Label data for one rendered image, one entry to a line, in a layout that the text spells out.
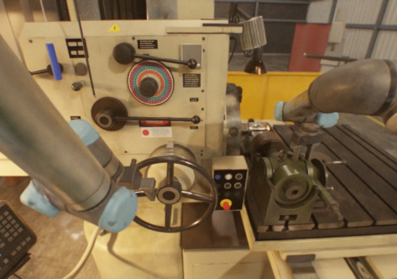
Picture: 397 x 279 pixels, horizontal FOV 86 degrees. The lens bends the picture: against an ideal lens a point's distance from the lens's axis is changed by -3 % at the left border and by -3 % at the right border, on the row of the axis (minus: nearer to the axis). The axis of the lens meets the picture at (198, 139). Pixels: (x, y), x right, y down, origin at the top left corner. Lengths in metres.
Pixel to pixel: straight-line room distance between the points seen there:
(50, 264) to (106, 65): 2.02
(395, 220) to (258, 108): 2.55
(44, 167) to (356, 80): 0.53
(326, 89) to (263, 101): 3.10
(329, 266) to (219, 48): 1.29
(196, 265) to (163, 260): 0.23
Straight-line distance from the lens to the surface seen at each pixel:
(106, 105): 0.95
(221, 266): 1.73
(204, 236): 1.62
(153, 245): 1.62
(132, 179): 0.60
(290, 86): 3.71
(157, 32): 0.88
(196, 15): 1.51
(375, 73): 0.53
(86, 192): 0.35
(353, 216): 1.46
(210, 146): 1.00
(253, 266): 1.78
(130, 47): 0.83
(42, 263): 2.62
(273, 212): 1.16
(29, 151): 0.29
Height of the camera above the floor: 1.89
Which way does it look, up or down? 28 degrees down
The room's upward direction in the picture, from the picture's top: straight up
